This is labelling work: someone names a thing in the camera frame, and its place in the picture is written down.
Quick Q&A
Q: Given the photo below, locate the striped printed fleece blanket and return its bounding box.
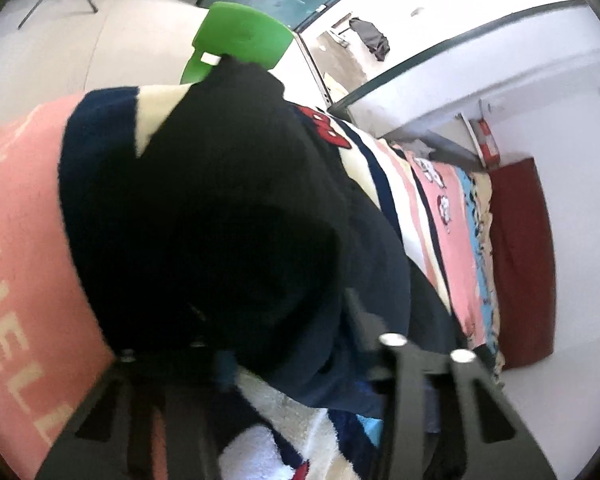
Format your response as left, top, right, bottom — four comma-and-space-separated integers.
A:
0, 85, 506, 480

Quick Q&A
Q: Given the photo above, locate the dark navy jacket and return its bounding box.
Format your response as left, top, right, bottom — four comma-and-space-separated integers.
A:
57, 57, 481, 411

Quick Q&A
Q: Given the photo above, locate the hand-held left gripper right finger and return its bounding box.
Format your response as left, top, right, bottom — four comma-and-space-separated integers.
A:
344, 287, 557, 480

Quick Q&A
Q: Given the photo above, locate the dark red cloth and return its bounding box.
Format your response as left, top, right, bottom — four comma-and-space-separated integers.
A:
487, 157, 556, 371

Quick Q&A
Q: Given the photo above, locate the red box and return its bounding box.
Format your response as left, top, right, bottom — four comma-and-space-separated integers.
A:
467, 117, 502, 163

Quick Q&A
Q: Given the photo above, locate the green plastic chair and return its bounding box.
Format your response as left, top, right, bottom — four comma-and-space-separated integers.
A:
179, 1, 297, 86

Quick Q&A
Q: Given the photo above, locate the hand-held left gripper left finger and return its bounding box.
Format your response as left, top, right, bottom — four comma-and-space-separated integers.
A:
35, 344, 241, 480

